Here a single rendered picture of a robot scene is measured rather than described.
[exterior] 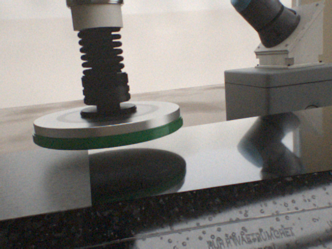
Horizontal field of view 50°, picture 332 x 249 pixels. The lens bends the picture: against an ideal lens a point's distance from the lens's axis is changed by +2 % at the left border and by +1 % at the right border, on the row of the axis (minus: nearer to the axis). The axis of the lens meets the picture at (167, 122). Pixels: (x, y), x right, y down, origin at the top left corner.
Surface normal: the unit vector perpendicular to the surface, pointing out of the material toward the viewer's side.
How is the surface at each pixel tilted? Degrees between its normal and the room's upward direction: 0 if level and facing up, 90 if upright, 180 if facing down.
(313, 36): 90
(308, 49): 90
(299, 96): 90
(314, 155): 0
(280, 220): 45
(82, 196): 0
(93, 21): 90
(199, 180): 0
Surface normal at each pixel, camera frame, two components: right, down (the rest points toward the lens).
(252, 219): 0.07, -0.57
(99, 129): 0.07, 0.19
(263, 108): -0.95, 0.14
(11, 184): -0.08, -0.98
